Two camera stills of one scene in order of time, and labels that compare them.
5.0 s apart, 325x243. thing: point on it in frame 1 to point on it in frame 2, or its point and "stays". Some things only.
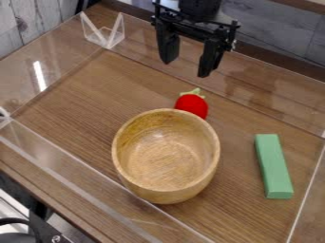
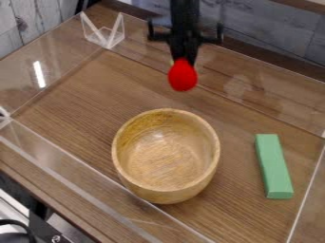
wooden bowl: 165,152 stays
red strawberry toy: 192,102 to 183,75
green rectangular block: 276,182 stays
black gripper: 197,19 to 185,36
